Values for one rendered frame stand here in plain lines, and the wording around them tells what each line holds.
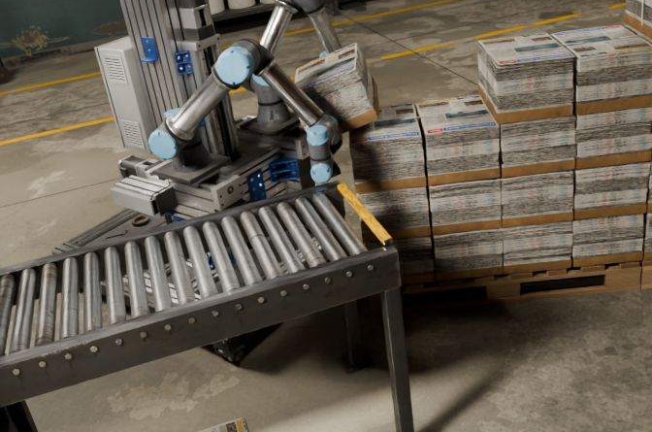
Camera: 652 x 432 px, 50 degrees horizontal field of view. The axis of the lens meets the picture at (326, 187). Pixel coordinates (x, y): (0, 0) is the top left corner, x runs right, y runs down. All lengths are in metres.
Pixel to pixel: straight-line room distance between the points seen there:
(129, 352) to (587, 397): 1.61
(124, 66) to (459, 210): 1.50
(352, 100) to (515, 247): 0.93
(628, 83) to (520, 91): 0.39
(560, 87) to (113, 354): 1.82
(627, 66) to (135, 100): 1.96
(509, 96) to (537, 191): 0.43
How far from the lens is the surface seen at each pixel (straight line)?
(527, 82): 2.72
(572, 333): 3.01
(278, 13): 3.15
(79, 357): 1.98
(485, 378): 2.79
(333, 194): 2.44
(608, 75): 2.80
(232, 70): 2.36
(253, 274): 2.02
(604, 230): 3.08
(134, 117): 3.13
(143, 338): 1.96
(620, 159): 2.94
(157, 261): 2.21
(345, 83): 2.67
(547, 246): 3.04
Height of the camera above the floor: 1.87
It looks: 26 degrees down
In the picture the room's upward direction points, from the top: 8 degrees counter-clockwise
